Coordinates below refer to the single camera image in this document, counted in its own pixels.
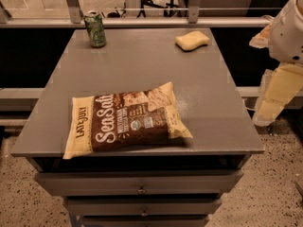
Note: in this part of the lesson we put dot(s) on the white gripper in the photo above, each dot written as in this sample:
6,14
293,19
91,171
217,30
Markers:
288,37

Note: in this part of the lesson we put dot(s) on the green soda can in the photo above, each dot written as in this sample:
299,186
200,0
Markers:
95,28

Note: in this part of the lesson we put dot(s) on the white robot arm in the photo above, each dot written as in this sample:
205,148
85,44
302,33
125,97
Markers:
284,39

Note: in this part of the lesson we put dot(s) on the yellow sponge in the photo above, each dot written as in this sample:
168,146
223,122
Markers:
192,40

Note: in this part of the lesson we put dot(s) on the grey drawer cabinet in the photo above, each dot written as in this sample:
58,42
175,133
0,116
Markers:
184,178

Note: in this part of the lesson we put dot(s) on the sea salt chips bag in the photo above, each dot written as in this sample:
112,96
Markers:
102,123

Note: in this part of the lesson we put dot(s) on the top drawer knob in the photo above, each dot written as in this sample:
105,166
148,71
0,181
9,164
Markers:
141,190

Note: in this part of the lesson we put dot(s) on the drawer knob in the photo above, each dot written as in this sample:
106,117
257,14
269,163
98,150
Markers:
144,213
141,190

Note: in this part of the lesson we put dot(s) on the middle drawer knob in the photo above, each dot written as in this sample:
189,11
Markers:
144,213

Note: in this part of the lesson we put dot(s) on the metal railing frame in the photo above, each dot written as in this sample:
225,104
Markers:
70,14

